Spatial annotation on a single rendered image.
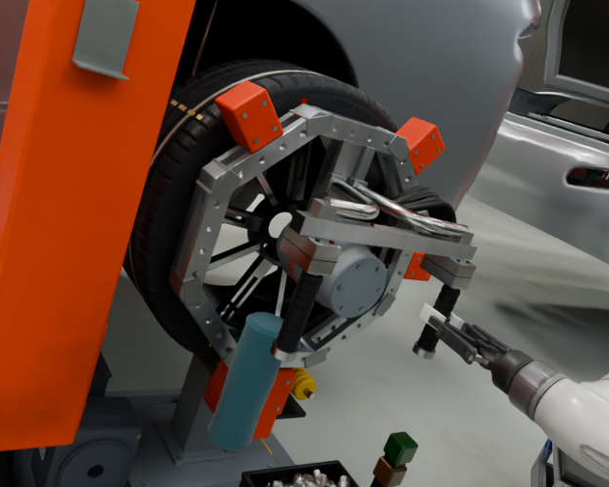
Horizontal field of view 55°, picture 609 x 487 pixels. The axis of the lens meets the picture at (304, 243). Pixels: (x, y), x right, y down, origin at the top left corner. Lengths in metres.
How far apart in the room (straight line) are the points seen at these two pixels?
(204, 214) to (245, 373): 0.29
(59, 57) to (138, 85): 0.10
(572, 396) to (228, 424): 0.59
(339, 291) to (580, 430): 0.43
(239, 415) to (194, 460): 0.42
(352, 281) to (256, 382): 0.25
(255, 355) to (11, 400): 0.39
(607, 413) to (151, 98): 0.77
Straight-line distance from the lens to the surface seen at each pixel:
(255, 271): 1.26
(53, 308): 0.89
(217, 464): 1.56
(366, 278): 1.08
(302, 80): 1.14
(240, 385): 1.10
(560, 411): 0.99
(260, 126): 1.01
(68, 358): 0.94
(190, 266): 1.05
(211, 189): 1.01
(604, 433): 0.97
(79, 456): 1.28
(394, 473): 1.09
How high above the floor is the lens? 1.18
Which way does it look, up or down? 16 degrees down
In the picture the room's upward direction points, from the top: 20 degrees clockwise
